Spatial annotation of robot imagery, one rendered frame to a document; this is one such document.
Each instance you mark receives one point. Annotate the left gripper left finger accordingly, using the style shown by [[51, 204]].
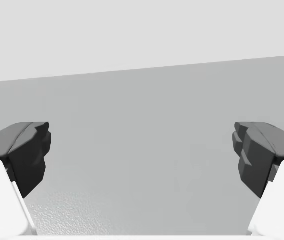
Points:
[[12, 155]]

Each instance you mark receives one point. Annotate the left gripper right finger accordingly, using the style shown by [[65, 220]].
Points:
[[269, 155]]

